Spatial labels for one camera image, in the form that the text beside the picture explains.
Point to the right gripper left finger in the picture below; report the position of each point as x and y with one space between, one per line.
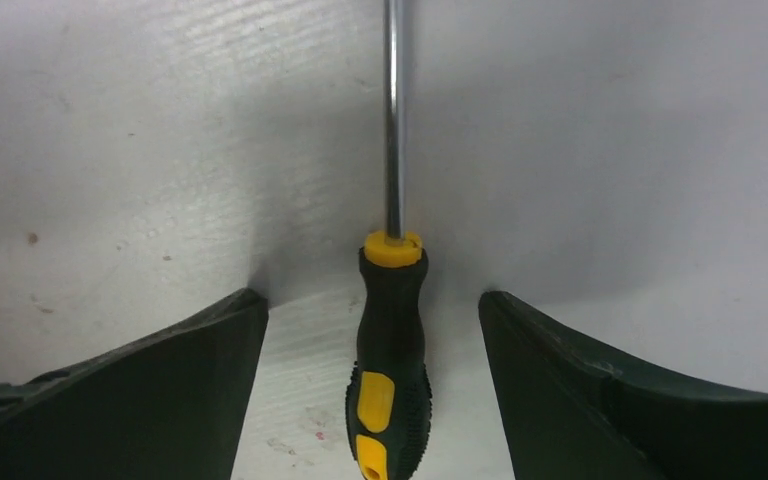
170 405

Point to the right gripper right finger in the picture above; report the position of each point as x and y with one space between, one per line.
574 407

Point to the black yellow handled screwdriver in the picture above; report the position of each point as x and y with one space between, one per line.
388 404

